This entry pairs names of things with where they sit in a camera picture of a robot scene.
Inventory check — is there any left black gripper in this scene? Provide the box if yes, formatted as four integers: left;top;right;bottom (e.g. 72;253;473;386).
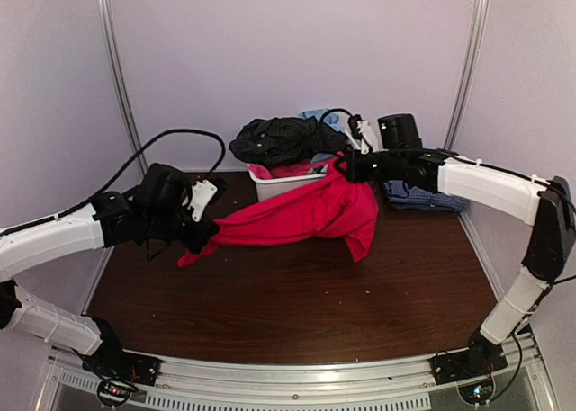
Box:
145;210;220;256

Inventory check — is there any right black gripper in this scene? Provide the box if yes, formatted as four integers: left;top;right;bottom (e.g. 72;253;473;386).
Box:
333;151;403;184

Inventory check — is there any red t-shirt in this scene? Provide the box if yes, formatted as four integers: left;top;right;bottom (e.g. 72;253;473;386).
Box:
177;160;380;268

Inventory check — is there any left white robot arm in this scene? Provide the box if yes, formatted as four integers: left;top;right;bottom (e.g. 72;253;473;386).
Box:
1;164;226;379

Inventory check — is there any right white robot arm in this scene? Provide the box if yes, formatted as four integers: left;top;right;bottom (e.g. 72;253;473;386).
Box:
334;148;575;377

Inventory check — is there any white plastic laundry bin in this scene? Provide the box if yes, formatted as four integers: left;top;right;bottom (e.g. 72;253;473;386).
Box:
247;130;361;204

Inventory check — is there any light blue shirt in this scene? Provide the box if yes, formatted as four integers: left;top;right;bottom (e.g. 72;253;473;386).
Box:
297;109;344;132

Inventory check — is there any pink garment in bin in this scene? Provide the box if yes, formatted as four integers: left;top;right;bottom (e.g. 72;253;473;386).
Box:
248;159;330;180

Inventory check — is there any black striped shirt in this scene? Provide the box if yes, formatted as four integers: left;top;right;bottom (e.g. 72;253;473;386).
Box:
229;117;347;168

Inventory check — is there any folded blue checkered shirt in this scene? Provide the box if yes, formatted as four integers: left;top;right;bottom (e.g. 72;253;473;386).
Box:
382;180;469;213

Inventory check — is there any left circuit board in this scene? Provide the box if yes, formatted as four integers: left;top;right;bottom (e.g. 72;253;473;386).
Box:
96;380;134;407

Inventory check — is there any circuit board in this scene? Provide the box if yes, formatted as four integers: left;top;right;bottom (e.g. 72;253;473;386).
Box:
96;380;134;407
457;378;495;406

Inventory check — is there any right circuit board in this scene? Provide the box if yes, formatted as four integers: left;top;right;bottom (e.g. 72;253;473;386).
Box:
457;378;495;406

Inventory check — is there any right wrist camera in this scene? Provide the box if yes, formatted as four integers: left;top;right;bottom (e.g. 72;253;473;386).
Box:
346;114;379;155

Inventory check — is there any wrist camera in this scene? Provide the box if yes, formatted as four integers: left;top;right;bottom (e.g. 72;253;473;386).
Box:
346;114;379;155
183;177;227;222

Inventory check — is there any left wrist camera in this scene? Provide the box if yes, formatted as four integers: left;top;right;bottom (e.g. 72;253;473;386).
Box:
183;177;227;222

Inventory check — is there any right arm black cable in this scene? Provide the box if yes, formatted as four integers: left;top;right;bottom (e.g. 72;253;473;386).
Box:
319;108;355;129

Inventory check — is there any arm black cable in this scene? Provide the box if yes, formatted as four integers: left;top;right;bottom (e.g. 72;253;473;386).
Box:
319;108;355;129
44;130;227;219

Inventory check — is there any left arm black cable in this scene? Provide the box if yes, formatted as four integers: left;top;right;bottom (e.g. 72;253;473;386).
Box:
44;130;227;219

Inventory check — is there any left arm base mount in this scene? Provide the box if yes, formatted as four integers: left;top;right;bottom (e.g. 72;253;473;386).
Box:
79;352;160;387

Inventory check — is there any right aluminium frame post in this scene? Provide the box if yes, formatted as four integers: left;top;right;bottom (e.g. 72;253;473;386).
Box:
444;0;490;150

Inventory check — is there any aluminium frame post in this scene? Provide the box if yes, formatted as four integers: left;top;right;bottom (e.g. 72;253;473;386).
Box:
444;0;490;150
96;0;142;153

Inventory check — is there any front aluminium rail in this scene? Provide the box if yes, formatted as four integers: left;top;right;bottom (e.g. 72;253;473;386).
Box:
44;338;548;411

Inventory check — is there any left aluminium frame post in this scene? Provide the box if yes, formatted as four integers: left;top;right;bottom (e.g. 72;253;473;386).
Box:
96;0;142;153

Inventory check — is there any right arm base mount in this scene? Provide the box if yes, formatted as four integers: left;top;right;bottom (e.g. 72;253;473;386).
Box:
429;349;508;385

